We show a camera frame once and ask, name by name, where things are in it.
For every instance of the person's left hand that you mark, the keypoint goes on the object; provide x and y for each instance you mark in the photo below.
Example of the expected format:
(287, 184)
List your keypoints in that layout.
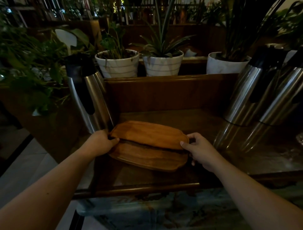
(98, 143)

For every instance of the person's right hand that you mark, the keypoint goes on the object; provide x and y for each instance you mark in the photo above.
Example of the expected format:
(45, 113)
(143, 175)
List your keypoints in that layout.
(203, 151)

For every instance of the person's left thumb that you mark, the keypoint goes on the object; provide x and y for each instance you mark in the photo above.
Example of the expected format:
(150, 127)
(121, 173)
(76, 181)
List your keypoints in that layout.
(113, 142)

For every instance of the person's right thumb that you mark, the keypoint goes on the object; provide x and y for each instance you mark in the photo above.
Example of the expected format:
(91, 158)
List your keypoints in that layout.
(187, 148)

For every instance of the light wooden tray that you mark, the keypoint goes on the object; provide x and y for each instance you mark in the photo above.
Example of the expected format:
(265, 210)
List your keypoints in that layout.
(149, 135)

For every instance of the person's right forearm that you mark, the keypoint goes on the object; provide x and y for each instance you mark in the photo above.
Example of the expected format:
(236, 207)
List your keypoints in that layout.
(255, 199)

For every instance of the person's left forearm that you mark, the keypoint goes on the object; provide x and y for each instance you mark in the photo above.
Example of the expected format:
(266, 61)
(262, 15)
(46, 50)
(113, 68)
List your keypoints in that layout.
(42, 194)

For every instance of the dark wooden tray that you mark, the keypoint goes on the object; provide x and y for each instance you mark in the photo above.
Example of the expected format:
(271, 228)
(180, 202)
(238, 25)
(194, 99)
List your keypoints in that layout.
(148, 157)

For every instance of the dark wooden serving cabinet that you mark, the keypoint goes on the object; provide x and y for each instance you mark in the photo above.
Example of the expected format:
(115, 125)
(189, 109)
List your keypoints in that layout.
(170, 104)

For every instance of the marble-patterned side table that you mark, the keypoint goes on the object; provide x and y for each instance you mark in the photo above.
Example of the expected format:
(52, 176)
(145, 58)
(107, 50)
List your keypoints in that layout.
(180, 210)

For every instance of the white striped plant pot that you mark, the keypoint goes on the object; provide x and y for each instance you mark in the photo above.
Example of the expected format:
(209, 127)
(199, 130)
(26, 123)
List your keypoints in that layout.
(117, 65)
(162, 65)

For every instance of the plain white plant pot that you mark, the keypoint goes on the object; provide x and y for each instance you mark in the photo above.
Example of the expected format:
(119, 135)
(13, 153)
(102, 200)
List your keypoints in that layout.
(223, 65)

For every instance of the small leafy green plant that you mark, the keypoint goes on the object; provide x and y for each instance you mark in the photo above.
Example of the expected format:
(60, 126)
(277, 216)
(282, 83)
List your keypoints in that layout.
(114, 39)

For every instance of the white plant sign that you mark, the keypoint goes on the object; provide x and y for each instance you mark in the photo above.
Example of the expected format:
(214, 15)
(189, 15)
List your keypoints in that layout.
(66, 39)

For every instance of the large green leafy bush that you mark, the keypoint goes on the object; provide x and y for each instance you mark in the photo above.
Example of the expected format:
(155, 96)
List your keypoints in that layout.
(30, 64)

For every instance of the spiky long-leaf plant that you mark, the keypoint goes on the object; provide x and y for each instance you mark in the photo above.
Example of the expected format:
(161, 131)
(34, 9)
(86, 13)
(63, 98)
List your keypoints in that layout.
(161, 35)

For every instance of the tall dark leafy plant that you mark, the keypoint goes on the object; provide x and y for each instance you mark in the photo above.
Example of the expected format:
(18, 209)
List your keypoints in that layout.
(243, 26)

